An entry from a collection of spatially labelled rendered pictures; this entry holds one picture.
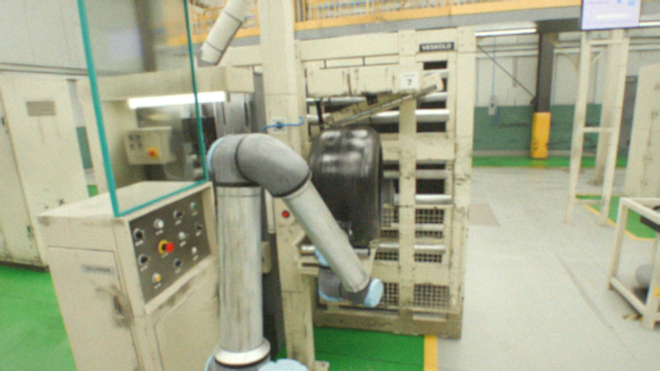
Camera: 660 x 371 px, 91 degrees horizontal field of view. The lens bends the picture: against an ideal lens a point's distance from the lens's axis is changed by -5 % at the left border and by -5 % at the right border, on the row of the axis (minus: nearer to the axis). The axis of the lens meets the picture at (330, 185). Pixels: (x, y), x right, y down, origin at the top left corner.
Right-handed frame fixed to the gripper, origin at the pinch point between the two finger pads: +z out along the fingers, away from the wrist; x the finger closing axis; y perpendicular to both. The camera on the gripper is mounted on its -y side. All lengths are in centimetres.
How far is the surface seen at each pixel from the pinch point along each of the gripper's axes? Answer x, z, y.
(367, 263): -7.9, 12.0, -17.4
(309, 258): 20.9, 13.6, -17.0
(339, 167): 2.4, -1.9, 28.4
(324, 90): 18, 37, 68
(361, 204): -7.0, -3.2, 13.1
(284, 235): 36.3, 20.7, -8.2
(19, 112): 352, 114, 80
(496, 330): -90, 102, -93
